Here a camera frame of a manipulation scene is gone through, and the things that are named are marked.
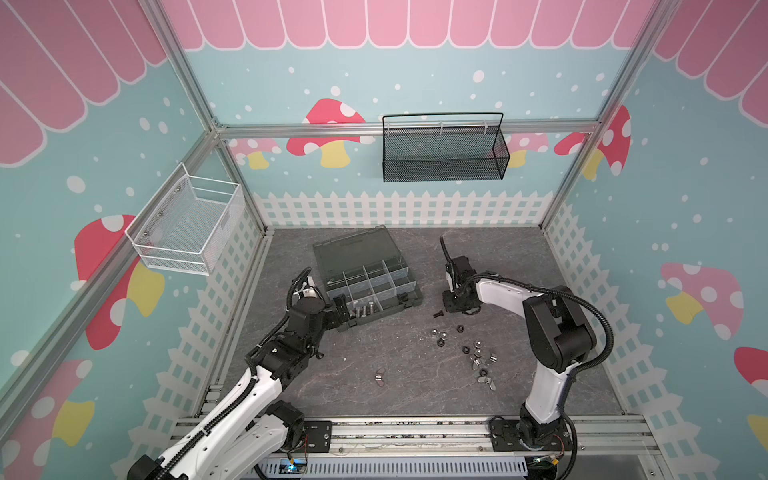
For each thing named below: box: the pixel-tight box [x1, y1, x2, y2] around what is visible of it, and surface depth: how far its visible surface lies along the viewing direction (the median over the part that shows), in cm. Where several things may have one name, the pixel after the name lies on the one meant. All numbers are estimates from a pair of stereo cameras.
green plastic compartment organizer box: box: [312, 224, 423, 332], surface depth 102 cm
